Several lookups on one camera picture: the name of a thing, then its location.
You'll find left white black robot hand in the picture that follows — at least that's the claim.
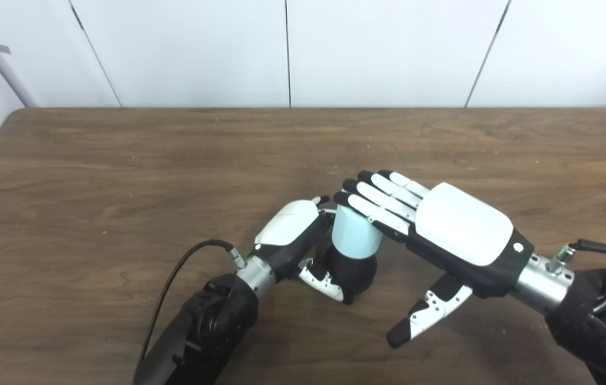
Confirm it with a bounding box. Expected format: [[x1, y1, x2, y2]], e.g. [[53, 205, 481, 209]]
[[254, 196, 354, 305]]

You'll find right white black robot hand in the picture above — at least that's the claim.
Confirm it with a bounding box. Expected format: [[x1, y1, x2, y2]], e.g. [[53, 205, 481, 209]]
[[333, 170, 534, 349]]

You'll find light-blue hose piece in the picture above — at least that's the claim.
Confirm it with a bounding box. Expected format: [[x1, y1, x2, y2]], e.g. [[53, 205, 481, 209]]
[[331, 206, 384, 260]]

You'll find black flared nozzle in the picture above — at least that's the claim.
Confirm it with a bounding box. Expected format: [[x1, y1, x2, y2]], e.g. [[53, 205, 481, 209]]
[[324, 243, 378, 295]]

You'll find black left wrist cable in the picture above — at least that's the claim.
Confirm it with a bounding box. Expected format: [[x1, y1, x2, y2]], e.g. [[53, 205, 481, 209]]
[[135, 240, 246, 375]]

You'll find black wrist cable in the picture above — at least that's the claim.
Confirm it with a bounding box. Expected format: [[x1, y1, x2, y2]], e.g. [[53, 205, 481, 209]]
[[546, 239, 606, 316], [135, 240, 246, 375]]

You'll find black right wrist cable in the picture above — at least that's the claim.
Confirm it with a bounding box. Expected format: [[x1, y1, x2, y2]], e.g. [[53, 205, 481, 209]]
[[546, 239, 606, 316]]

